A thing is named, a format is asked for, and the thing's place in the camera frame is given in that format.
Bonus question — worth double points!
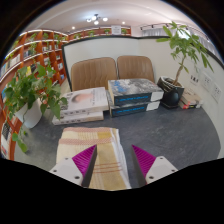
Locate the ceiling light cluster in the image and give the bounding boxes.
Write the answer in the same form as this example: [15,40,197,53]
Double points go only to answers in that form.
[85,13,109,26]

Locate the small stack of books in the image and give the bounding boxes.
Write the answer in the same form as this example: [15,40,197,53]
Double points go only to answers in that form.
[178,88,204,110]

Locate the orange wooden bookshelf unit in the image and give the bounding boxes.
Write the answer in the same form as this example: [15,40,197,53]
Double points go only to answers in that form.
[0,26,133,161]

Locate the dark book with photo cover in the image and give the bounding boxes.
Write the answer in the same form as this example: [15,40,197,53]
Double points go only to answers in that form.
[107,78,165,107]

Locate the brown upholstered chair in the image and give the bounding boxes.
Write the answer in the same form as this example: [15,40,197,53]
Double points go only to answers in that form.
[116,54,156,84]
[70,56,118,93]

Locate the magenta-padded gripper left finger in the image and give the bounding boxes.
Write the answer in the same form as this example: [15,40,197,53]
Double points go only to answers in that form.
[49,144,98,188]

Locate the cream yellow-striped towel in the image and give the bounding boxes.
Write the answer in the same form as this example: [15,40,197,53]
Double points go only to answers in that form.
[54,126,133,192]

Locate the white wall socket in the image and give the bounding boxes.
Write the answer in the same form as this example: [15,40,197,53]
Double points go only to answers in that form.
[201,74,213,93]
[211,83,223,103]

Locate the small tree in black pot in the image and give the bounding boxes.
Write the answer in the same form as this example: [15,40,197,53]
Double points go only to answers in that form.
[155,20,214,110]

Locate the pothos plant in white pot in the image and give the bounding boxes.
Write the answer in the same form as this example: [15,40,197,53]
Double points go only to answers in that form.
[2,63,69,154]

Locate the white book with pink cover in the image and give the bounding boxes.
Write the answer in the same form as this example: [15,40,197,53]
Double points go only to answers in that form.
[59,86,110,118]

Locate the dark blue-spined book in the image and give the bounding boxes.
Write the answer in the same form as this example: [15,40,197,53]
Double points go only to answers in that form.
[106,99,162,118]

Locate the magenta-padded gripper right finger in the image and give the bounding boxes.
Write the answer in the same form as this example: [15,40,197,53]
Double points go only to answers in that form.
[131,144,179,188]

